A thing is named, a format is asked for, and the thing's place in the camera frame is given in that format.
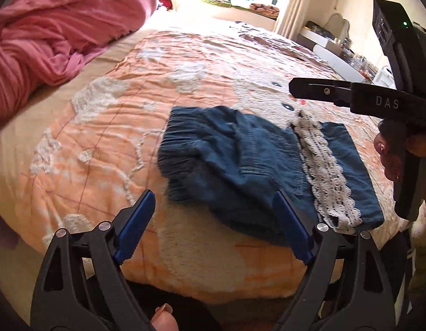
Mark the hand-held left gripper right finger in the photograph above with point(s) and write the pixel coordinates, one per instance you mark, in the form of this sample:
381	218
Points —
292	227

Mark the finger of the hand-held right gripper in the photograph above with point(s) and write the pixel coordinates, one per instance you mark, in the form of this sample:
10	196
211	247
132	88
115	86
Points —
316	90

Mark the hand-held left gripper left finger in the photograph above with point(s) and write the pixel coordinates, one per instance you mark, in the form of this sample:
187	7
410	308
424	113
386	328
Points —
137	224

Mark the blue denim pants lace trim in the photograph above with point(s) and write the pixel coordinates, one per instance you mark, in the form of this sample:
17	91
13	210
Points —
233	165

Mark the person's right hand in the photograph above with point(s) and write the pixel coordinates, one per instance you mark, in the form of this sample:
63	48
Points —
387	155

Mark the person's left hand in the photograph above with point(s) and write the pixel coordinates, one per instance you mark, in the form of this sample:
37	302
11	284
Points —
164	320

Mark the white drawer cabinet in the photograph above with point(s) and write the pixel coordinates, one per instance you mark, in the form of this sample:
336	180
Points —
383	77

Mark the white and grey low cabinet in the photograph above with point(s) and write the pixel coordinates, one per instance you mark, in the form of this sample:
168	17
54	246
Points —
326	53

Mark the cluster of glass jars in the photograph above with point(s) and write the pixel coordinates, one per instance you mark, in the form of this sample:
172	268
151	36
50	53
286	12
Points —
359	58

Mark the white arched mirror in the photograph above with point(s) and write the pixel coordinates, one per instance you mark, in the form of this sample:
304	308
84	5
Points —
338	24

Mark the cream curtain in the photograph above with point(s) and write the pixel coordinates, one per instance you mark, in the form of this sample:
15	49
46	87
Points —
295	3

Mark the orange and white plush blanket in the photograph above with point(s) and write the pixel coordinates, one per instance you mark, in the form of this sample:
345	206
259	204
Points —
106	138

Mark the orange patterned cushion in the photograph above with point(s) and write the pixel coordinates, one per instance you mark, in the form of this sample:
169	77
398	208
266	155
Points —
264	9

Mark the person's dark clothing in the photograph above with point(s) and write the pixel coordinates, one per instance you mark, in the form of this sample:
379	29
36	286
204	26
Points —
189	312

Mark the green cloth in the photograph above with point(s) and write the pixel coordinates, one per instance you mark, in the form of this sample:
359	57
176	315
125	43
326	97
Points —
216	3

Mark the purple cloth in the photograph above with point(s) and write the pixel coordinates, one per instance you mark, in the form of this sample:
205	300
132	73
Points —
1	229

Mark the pink duvet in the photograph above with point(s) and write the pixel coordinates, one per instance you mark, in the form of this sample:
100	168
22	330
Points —
54	34

